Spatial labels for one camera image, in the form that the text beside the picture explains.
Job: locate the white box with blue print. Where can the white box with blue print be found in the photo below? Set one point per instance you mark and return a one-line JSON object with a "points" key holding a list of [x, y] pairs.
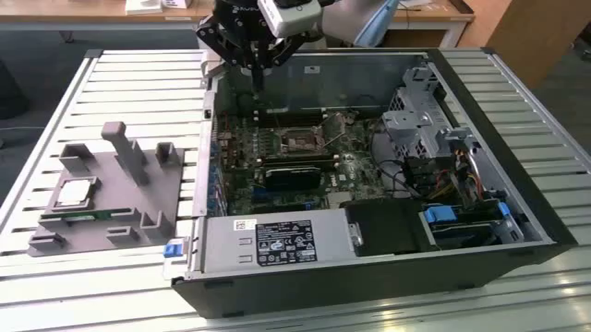
{"points": [[178, 3]]}

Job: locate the grey parts rack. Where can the grey parts rack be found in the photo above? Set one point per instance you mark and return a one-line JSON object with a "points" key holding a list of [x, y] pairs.
{"points": [[111, 193]]}

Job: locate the hard disk in blue carrier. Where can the hard disk in blue carrier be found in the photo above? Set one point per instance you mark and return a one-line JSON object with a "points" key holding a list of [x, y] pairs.
{"points": [[438, 216]]}

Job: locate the wooden desk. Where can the wooden desk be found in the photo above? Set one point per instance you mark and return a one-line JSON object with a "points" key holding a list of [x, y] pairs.
{"points": [[93, 15]]}

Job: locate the green RAM stick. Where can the green RAM stick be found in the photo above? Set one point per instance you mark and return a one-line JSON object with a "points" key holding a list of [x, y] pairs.
{"points": [[83, 216]]}

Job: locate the silver CPU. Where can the silver CPU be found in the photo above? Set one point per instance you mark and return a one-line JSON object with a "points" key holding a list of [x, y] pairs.
{"points": [[75, 192]]}

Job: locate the silver power supply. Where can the silver power supply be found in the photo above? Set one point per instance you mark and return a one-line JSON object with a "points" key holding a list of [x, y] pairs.
{"points": [[222, 249]]}

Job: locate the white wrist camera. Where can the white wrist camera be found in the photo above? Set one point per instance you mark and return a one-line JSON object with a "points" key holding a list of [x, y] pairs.
{"points": [[291, 17]]}

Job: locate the green motherboard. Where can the green motherboard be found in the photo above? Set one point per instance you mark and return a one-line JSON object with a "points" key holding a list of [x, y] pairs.
{"points": [[361, 173]]}

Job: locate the blue case latch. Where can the blue case latch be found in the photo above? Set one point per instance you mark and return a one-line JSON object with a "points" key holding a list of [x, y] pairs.
{"points": [[173, 250]]}

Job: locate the wooden cabinet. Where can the wooden cabinet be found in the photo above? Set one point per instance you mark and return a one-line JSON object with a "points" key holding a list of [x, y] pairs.
{"points": [[532, 34]]}

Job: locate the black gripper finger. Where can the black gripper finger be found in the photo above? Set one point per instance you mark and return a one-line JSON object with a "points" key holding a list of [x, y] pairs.
{"points": [[286, 48], [222, 41]]}

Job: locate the silver chipset heatsink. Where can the silver chipset heatsink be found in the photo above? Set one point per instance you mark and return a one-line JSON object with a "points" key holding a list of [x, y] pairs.
{"points": [[339, 200]]}

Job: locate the black graphics card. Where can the black graphics card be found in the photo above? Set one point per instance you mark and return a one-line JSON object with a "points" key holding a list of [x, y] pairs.
{"points": [[291, 178]]}

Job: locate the black PC case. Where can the black PC case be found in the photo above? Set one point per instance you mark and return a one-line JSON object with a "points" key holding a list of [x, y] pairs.
{"points": [[370, 294]]}

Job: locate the black RAM slot bank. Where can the black RAM slot bank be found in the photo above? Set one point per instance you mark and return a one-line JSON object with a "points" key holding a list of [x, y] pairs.
{"points": [[295, 119], [295, 161]]}

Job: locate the thin metal locking lever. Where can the thin metal locking lever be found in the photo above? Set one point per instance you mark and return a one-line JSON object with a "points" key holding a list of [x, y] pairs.
{"points": [[275, 121], [335, 138]]}

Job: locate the blue plastic tab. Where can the blue plastic tab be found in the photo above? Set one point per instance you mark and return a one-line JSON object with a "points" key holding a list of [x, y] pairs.
{"points": [[502, 211]]}

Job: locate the CPU socket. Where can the CPU socket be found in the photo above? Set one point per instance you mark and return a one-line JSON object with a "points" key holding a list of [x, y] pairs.
{"points": [[301, 140]]}

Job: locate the black plastic shroud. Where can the black plastic shroud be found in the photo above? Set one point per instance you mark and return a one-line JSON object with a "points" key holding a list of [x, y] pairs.
{"points": [[393, 224]]}

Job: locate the metal drive cage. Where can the metal drive cage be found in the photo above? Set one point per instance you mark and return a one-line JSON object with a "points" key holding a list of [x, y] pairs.
{"points": [[416, 121]]}

